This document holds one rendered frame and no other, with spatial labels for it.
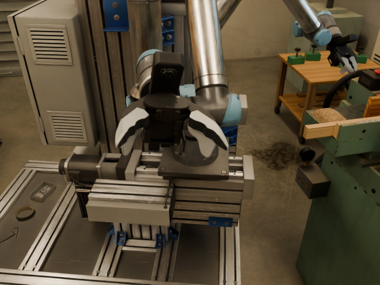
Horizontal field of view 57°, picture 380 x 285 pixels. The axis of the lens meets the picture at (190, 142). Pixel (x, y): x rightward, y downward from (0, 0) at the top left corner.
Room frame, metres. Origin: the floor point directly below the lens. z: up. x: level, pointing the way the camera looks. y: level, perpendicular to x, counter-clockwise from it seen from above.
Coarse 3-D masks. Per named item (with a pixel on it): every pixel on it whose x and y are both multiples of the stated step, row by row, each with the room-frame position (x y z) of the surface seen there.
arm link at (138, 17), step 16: (128, 0) 0.92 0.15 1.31; (144, 0) 0.90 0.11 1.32; (160, 0) 0.94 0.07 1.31; (128, 16) 0.93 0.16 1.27; (144, 16) 0.90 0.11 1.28; (160, 16) 0.93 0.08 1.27; (144, 32) 0.90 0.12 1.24; (160, 32) 0.93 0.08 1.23; (144, 48) 0.90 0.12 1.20; (160, 48) 0.92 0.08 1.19; (128, 96) 0.94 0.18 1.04
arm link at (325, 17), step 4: (320, 12) 1.71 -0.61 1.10; (324, 12) 1.70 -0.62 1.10; (328, 12) 1.70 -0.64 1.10; (320, 16) 1.69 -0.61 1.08; (324, 16) 1.68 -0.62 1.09; (328, 16) 1.67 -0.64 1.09; (332, 16) 1.69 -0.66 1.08; (320, 20) 1.66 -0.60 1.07; (324, 20) 1.66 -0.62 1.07; (328, 20) 1.65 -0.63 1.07; (332, 20) 1.66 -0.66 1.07; (324, 24) 1.65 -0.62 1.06; (328, 24) 1.64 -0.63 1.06; (332, 24) 1.63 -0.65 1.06; (336, 24) 1.65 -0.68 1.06; (328, 28) 1.62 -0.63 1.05
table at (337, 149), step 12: (336, 108) 1.13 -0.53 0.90; (348, 108) 1.13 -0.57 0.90; (360, 108) 1.13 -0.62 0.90; (312, 120) 1.06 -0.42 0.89; (324, 144) 0.97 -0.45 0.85; (336, 144) 0.91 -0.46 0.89; (348, 144) 0.92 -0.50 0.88; (360, 144) 0.93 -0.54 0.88; (372, 144) 0.94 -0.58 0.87; (336, 156) 0.91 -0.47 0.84
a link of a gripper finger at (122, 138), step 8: (136, 112) 0.46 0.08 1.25; (144, 112) 0.46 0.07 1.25; (120, 120) 0.43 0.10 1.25; (128, 120) 0.43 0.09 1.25; (136, 120) 0.43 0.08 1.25; (144, 120) 0.44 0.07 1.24; (120, 128) 0.41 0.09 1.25; (128, 128) 0.41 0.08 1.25; (136, 128) 0.43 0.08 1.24; (120, 136) 0.39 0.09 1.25; (128, 136) 0.41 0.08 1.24; (136, 136) 0.45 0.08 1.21; (120, 144) 0.38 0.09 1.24; (128, 144) 0.43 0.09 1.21; (128, 152) 0.43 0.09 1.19
